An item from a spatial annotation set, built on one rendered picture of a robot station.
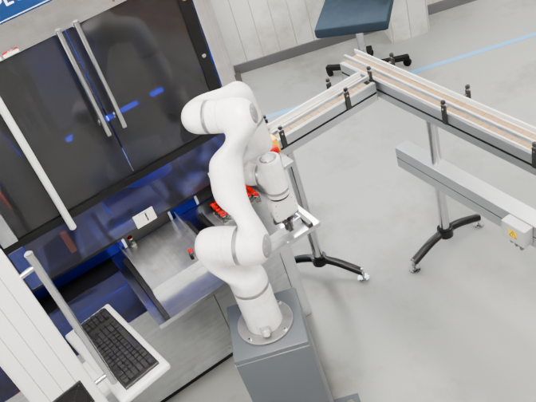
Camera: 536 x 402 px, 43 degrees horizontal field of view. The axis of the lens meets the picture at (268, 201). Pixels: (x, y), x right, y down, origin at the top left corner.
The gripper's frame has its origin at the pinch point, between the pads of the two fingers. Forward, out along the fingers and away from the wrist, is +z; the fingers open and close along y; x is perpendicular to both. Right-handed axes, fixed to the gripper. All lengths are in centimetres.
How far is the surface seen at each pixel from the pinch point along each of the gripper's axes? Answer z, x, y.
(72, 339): 12, -24, 86
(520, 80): 90, -98, -227
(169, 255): 4.1, -26.6, 40.3
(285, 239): 4.3, 1.0, 3.2
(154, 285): 4, -17, 52
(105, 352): 11, -7, 79
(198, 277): 4.5, -7.6, 37.3
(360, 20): 35, -169, -161
